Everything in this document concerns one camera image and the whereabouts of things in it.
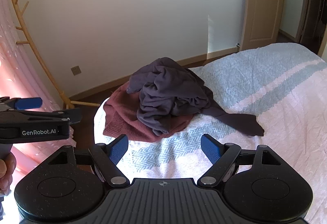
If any wooden coat rack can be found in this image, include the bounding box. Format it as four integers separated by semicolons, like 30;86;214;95
0;0;101;110

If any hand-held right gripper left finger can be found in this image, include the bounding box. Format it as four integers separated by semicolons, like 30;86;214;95
47;134;130;188

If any pink curtain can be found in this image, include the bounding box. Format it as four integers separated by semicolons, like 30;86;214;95
0;0;74;196

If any person's left hand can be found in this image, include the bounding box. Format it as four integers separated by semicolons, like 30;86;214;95
0;154;17;195

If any dark purple long-sleeve shirt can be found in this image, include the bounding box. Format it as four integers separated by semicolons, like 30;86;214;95
126;57;265;137

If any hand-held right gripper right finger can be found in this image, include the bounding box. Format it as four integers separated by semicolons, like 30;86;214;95
197;134;281;188

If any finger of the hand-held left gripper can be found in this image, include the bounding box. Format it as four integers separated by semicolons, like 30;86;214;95
0;97;43;112
26;108;82;123

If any light wooden door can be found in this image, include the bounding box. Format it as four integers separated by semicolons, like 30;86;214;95
240;0;286;49

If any maroon knit sweater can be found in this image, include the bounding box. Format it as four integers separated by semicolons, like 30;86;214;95
103;81;197;143

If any bed with striped bedspread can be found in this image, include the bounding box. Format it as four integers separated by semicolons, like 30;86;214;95
93;42;327;224

